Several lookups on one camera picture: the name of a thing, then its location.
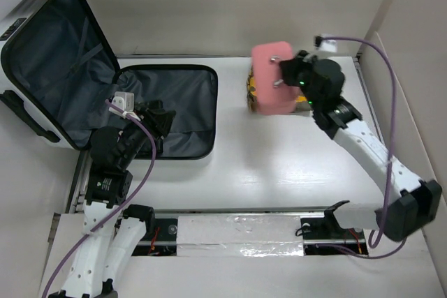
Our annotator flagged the pink zippered pouch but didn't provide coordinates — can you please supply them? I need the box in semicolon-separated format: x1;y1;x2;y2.
251;41;299;115

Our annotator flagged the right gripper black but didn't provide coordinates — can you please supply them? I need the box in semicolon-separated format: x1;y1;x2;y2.
279;50;321;110

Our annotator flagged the silver taped mounting rail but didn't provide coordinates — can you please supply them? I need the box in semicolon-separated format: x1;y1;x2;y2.
133;212;368;258

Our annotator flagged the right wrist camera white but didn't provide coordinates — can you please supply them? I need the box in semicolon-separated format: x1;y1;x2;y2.
314;36;338;54

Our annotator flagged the white black hard-shell suitcase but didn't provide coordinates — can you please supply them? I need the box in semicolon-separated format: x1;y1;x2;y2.
1;0;218;160

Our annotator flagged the camouflage orange fabric bag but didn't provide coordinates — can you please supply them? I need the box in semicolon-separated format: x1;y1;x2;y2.
247;68;311;114

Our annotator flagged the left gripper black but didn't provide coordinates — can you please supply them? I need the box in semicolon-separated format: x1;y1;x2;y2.
119;105;175;167

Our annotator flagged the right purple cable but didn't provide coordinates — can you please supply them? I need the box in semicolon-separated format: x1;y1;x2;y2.
320;33;408;260

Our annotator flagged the purple cable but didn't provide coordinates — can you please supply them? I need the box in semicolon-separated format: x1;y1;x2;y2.
41;99;157;298
320;33;408;260

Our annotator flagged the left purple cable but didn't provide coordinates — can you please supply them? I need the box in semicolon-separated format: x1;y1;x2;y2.
41;99;157;298

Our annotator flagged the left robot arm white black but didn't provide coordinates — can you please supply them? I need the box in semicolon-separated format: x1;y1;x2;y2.
42;92;176;297

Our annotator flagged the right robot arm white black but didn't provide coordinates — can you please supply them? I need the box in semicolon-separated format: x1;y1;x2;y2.
270;51;442;242

